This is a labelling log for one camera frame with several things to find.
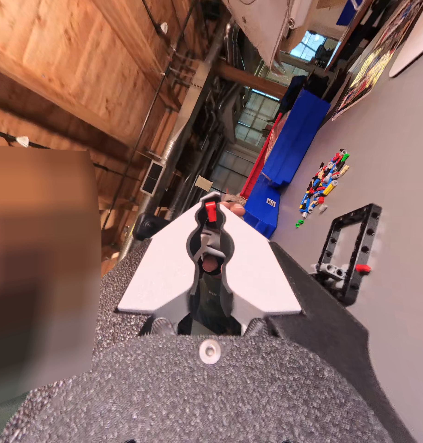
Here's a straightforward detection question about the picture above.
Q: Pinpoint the person's right hand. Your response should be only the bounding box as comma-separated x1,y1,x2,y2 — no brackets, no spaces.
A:
202,253,222,275

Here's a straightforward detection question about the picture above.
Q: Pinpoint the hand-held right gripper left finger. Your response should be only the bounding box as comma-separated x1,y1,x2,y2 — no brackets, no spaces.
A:
115,202,207,335

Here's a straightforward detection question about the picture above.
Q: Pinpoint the wooden support post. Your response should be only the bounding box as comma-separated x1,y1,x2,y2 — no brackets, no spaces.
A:
213,59,289,99

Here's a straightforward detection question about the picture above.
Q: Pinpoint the silver ventilation duct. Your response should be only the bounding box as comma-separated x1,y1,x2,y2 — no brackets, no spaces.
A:
118,21,233,263

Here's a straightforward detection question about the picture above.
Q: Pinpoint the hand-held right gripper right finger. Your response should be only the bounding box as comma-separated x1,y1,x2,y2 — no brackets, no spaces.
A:
215,204,303,335

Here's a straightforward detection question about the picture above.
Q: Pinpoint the red plastic bin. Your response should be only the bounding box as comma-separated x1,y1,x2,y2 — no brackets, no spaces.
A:
240,112,283,199

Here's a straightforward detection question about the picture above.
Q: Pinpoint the blue plastic bin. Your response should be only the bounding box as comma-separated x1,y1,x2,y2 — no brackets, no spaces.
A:
262,88,331,189
243,178,281,240

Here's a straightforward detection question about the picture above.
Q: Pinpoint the black lego frame assembly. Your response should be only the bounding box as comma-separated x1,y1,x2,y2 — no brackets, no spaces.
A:
310,204,383,307

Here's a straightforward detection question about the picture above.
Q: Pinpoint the lego instruction booklet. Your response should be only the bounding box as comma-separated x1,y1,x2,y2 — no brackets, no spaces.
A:
332,0,423,122

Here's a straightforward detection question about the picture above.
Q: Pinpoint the white lamp stand base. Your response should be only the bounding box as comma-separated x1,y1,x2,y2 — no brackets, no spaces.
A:
389,0,423,78

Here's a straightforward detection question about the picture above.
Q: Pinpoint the person's left hand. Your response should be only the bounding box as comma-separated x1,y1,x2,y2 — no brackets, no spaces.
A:
221,201,247,222

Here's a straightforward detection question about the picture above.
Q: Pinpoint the pile of small lego pieces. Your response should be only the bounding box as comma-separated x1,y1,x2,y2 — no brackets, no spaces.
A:
295,149,350,229

